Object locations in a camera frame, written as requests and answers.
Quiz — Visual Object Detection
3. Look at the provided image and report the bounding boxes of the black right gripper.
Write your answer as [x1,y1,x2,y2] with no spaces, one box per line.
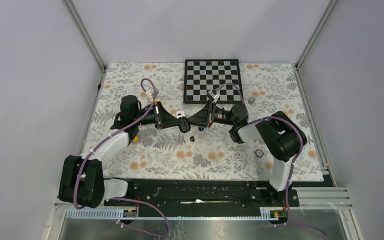
[186,100,236,129]

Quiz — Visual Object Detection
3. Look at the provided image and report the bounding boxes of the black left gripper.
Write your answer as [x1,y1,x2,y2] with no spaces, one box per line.
[133,101,182,130]

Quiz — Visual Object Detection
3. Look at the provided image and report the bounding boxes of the white earbud charging case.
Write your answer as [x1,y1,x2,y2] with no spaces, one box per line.
[175,110,186,119]

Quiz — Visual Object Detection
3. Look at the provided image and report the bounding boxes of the black oval earbud case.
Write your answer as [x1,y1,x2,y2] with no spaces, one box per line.
[178,117,191,134]

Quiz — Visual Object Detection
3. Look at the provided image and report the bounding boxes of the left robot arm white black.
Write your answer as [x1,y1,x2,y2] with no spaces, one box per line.
[57,95,191,209]

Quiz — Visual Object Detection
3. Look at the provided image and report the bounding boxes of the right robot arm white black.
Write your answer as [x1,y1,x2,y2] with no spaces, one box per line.
[187,100,307,206]

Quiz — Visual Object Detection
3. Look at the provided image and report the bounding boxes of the floral patterned table mat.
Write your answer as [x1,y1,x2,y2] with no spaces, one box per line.
[82,60,324,182]

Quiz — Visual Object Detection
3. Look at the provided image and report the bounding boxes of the black white checkerboard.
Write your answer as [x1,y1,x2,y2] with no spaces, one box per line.
[183,59,243,104]

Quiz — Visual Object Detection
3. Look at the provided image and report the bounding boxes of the small grey cube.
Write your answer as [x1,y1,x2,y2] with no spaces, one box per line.
[247,96,256,105]

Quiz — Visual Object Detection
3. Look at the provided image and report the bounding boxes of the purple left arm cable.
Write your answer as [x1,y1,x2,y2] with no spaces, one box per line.
[72,78,172,238]

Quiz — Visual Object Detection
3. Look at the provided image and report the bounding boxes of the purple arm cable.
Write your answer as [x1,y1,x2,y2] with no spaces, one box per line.
[216,82,329,240]
[72,78,172,238]

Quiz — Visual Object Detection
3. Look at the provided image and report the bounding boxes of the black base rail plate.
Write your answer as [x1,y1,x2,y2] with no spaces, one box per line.
[104,178,301,218]

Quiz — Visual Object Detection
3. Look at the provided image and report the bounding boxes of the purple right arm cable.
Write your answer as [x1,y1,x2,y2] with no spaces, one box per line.
[216,82,329,240]

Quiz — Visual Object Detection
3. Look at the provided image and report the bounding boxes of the slotted grey cable duct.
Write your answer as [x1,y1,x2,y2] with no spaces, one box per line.
[65,207,281,222]

